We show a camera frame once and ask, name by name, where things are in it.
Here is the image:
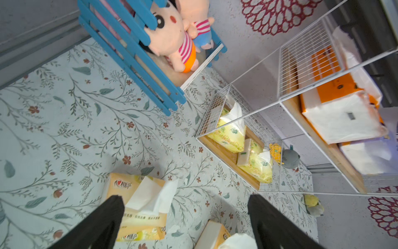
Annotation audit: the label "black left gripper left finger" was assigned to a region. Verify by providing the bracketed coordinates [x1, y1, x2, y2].
[50, 195, 125, 249]

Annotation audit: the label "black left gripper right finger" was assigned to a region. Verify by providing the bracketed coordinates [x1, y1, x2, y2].
[248, 194, 323, 249]

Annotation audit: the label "yellow tissue pack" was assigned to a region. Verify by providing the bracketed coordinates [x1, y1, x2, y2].
[101, 173, 179, 242]
[194, 221, 258, 249]

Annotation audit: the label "purple tissue pack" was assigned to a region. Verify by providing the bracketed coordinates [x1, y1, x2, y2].
[338, 106, 398, 175]

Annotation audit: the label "orange tissue pack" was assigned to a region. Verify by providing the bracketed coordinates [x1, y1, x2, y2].
[299, 28, 388, 144]

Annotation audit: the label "green tissue pack right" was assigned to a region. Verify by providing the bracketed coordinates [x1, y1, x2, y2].
[237, 139, 273, 184]

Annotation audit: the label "green tissue pack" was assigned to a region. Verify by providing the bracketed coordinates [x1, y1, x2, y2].
[237, 139, 273, 184]
[206, 95, 246, 153]

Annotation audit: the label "green tissue pack left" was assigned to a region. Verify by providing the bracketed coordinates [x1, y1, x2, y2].
[206, 95, 246, 153]

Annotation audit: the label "small yellow grey plush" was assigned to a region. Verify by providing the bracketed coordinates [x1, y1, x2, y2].
[304, 194, 324, 217]

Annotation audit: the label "grey yellow plush toy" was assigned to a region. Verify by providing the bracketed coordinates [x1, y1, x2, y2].
[269, 143, 300, 169]

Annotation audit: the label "blue white toy crib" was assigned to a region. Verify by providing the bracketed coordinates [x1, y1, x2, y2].
[77, 1, 227, 115]

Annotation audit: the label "plush doll orange shorts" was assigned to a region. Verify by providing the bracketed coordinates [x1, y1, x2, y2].
[144, 1, 199, 73]

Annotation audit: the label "plush doll blue shorts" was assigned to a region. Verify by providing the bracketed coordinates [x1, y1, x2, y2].
[175, 0, 215, 52]

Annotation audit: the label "white wire wooden shelf rack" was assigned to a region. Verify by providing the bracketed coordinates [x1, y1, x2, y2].
[196, 1, 398, 197]

